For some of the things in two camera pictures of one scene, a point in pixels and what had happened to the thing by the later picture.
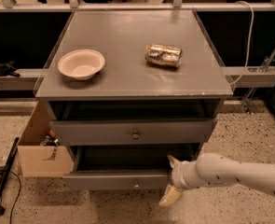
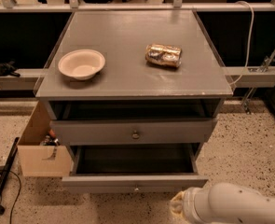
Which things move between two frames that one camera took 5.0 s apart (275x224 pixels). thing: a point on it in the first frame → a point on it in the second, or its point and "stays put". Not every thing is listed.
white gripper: (178, 175) → (189, 203)
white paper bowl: (82, 64) stays put
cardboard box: (43, 161) stays put
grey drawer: (125, 167) stays put
